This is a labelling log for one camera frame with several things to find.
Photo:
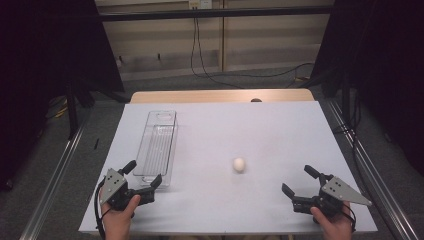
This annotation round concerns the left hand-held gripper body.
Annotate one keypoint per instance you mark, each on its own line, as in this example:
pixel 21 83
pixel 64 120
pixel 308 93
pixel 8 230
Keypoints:
pixel 113 186

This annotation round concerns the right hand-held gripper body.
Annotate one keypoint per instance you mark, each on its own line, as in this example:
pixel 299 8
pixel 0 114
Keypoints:
pixel 336 191

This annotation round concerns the clear plastic container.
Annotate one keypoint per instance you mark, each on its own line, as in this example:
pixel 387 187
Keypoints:
pixel 156 146

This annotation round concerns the white egg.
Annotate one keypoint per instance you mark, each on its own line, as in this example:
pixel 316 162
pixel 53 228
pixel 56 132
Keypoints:
pixel 239 165

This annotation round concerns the person's right hand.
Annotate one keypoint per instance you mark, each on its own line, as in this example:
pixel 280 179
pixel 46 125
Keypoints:
pixel 333 226

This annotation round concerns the person's left hand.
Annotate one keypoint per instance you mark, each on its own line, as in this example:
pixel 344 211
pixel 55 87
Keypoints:
pixel 118 221

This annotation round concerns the small black stick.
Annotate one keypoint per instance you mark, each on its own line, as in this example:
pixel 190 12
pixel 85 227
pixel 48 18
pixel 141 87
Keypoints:
pixel 96 143

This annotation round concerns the white board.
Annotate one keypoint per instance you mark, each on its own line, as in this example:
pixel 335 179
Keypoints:
pixel 266 133

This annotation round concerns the black stand leg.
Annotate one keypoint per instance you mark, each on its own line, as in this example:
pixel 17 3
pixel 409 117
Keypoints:
pixel 346 100
pixel 71 113

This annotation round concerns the dark round knob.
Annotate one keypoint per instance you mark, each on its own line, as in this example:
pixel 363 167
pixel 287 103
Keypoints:
pixel 256 100

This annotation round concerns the wooden table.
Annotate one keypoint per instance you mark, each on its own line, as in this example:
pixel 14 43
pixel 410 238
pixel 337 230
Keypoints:
pixel 200 96

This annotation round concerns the black curtain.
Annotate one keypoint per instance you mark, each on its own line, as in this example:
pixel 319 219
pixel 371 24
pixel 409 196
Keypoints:
pixel 40 66
pixel 383 66

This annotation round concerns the black horizontal bar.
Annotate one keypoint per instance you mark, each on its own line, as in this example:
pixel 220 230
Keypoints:
pixel 216 14

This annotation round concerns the aluminium rail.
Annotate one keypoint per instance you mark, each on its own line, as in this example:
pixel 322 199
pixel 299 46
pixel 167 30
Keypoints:
pixel 376 186
pixel 50 190

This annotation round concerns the white wall socket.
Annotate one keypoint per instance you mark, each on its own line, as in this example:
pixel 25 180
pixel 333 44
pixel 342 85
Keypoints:
pixel 200 4

